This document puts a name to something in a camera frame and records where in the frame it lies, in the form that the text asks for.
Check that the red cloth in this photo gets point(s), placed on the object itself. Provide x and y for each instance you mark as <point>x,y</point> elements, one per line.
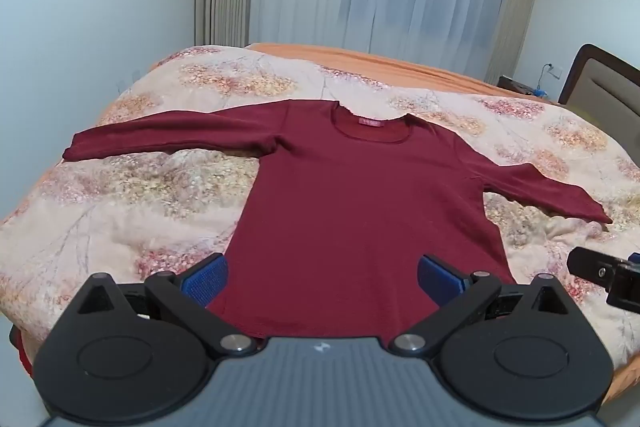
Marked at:
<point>22,357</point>

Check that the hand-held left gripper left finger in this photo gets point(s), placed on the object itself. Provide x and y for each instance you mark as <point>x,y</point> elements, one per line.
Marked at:
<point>207,282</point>

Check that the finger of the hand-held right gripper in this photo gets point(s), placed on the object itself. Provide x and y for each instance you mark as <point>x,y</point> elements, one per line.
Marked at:
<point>590,264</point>
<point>635,257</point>

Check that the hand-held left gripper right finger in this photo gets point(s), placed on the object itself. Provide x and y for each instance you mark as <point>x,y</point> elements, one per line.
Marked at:
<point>437,282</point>

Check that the dark wooden nightstand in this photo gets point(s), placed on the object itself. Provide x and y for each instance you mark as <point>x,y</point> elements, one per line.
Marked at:
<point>515,85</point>

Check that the white wall socket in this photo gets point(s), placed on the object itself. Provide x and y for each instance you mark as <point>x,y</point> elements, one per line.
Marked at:
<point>556,72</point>

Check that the padded brown-framed headboard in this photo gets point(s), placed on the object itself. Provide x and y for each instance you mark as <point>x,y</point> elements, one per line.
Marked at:
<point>605,82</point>

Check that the maroon long-sleeve shirt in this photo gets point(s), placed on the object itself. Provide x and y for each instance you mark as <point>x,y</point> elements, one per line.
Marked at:
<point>340,207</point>

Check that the floral beige blanket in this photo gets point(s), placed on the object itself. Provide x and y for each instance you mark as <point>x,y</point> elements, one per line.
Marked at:
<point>125,207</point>

